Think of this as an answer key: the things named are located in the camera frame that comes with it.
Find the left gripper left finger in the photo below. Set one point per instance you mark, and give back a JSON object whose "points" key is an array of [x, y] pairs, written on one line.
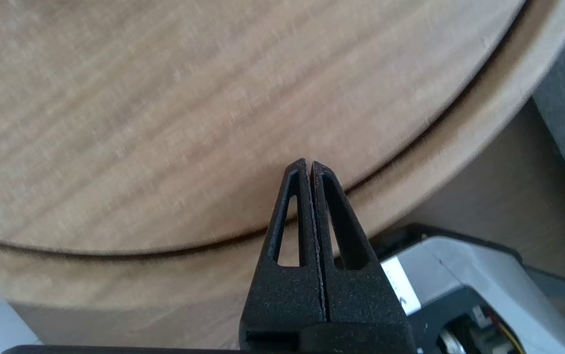
{"points": [[282, 295]]}

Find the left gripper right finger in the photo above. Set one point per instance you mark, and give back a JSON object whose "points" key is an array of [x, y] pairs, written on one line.
{"points": [[361, 300]]}

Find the curved-front wooden table drawer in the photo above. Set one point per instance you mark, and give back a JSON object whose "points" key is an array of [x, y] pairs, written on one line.
{"points": [[164, 275]]}

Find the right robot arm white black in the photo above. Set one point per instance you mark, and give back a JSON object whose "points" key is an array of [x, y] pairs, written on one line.
{"points": [[469, 275]]}

